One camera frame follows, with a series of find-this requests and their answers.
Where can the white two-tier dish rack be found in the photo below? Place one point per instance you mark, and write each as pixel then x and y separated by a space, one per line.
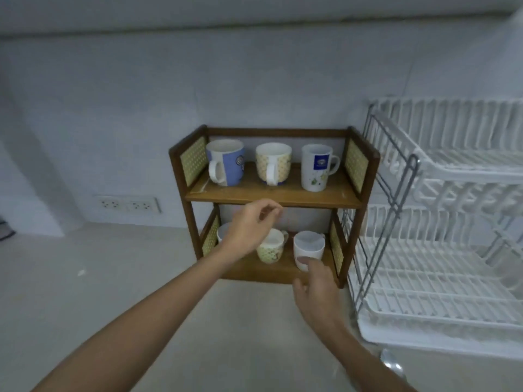
pixel 449 277

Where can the wooden shelf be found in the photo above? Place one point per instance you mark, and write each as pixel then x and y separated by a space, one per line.
pixel 278 195

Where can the white wall cabinet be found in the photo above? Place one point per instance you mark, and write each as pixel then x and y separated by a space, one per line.
pixel 245 12

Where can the white power socket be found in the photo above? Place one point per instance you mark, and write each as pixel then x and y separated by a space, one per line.
pixel 113 204
pixel 144 205

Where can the person's left hand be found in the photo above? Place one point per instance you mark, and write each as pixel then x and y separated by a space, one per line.
pixel 249 228

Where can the green patterned anchor mug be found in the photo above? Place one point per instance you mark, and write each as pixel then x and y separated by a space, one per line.
pixel 270 251

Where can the person's left forearm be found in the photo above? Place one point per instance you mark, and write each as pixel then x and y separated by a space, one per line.
pixel 143 322

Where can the person's right forearm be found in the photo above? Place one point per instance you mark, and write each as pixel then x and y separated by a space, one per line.
pixel 359 355

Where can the white mug blue red logo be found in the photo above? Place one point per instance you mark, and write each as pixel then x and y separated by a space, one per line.
pixel 316 171

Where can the white drip tray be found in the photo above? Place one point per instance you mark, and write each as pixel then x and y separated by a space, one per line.
pixel 441 340

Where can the beige Paris Eiffel mug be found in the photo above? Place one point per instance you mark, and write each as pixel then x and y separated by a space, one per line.
pixel 282 163

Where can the blue cartoon face mug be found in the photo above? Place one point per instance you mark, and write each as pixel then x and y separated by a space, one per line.
pixel 233 167

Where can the metal spoon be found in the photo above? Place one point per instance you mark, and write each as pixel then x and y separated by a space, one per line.
pixel 393 363

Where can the person's right hand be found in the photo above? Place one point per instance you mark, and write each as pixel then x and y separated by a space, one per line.
pixel 320 293

